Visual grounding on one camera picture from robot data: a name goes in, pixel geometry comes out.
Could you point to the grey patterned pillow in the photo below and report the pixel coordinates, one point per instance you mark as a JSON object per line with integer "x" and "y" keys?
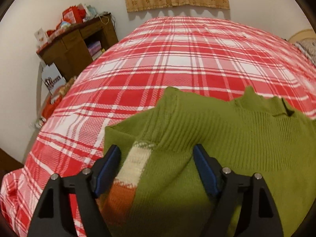
{"x": 308, "y": 48}

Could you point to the stacked books in cabinet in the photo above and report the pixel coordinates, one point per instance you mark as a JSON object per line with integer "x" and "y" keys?
{"x": 96, "y": 50}

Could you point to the floral cloth bundle on floor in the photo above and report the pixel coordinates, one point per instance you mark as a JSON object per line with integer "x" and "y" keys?
{"x": 52, "y": 102}

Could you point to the red white plaid bedspread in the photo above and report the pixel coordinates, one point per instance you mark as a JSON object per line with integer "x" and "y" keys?
{"x": 209, "y": 57}

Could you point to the dark brown wooden cabinet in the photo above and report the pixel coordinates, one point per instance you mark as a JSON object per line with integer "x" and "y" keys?
{"x": 69, "y": 51}

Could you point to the white card on cabinet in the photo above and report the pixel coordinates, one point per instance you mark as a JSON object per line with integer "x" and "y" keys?
{"x": 41, "y": 37}

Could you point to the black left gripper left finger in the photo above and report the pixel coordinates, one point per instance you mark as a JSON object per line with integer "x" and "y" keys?
{"x": 53, "y": 215}

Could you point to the cream wooden headboard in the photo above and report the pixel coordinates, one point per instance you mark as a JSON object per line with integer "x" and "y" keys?
{"x": 301, "y": 35}

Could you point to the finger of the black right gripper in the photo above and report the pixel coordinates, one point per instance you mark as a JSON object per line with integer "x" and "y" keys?
{"x": 289, "y": 110}

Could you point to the green striped knit sweater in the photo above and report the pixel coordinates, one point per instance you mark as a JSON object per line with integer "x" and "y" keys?
{"x": 192, "y": 161}

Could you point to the white printed paper bag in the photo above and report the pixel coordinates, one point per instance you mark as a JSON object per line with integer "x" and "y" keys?
{"x": 52, "y": 78}

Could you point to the red gift box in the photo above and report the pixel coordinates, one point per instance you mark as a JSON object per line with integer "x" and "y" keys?
{"x": 74, "y": 15}

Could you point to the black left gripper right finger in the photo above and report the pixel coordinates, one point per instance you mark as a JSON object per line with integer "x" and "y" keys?
{"x": 229, "y": 191}

